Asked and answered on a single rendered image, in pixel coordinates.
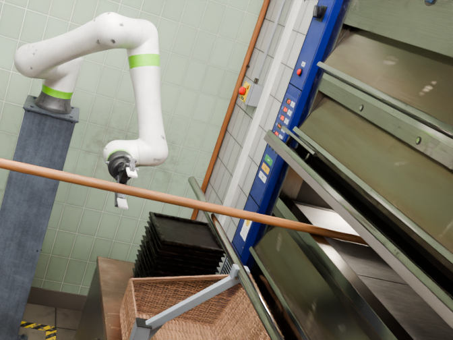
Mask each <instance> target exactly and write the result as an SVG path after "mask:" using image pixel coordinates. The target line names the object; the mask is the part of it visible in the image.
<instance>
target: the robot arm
mask: <svg viewBox="0 0 453 340"><path fill-rule="evenodd" d="M109 49H127V58H128V62H129V73H130V76H131V82H132V85H133V91H134V96H135V103H136V109H137V116H138V130H139V138H138V139H137V140H114V141H112V142H110V143H108V144H107V145H106V146H105V148H104V151H103V159H104V162H105V163H106V164H107V166H108V170H109V173H110V175H111V176H112V177H113V178H114V179H115V180H116V181H117V183H120V184H124V185H127V182H128V180H129V179H131V178H136V179H137V178H138V175H137V173H136V171H138V170H139V169H138V168H136V167H155V166H159V165H161V164H163V163H164V162H165V161H166V159H167V157H168V153H169V150H168V146H167V141H166V137H165V133H164V126H163V120H162V108H161V97H160V74H161V67H160V51H159V41H158V32H157V29H156V27H155V26H154V24H153V23H151V22H149V21H148V20H143V19H133V18H128V17H125V16H121V15H119V14H117V13H113V12H106V13H103V14H101V15H99V16H98V17H97V18H94V19H93V20H91V21H90V22H88V23H86V24H84V25H83V26H80V27H79V28H76V29H74V30H72V31H70V32H67V33H65V34H62V35H60V36H56V37H54V38H50V39H47V40H43V41H40V42H34V43H30V44H26V45H23V46H21V47H20V48H19V49H18V50H17V51H16V53H15V56H14V64H15V67H16V69H17V70H18V71H19V73H20V74H22V75H23V76H25V77H27V78H37V79H43V80H42V90H41V92H40V94H39V96H38V97H37V98H36V99H35V102H34V104H35V105H36V106H38V107H40V108H41V109H44V110H47V111H50V112H54V113H60V114H70V113H71V103H70V102H71V96H72V94H73V92H74V90H75V87H76V82H77V79H78V75H79V72H80V67H81V64H82V57H83V56H85V55H89V54H92V53H97V52H100V51H105V50H109ZM115 207H118V208H122V209H125V210H128V206H127V201H126V199H125V194H120V193H116V192H115Z"/></svg>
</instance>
